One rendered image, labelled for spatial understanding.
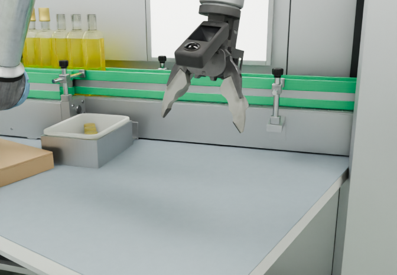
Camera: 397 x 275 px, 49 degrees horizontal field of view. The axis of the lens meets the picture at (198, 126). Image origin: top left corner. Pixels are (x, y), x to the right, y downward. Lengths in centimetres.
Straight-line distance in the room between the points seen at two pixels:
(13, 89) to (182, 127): 50
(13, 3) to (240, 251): 74
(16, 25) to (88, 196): 44
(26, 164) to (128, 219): 37
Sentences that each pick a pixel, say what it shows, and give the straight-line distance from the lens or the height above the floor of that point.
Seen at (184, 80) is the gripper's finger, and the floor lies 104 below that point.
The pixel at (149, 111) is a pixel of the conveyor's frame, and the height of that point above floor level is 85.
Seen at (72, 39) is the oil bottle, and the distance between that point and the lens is 151.
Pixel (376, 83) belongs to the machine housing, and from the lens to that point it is 110.
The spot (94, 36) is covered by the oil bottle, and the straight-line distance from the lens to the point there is 147.
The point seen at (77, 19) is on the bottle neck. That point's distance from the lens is 151.
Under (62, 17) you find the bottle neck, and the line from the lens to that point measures 155.
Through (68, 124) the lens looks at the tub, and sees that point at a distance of 135.
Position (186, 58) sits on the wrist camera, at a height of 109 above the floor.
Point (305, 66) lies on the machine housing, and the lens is 147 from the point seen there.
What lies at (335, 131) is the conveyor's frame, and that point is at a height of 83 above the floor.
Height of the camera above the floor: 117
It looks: 15 degrees down
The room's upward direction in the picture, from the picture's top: straight up
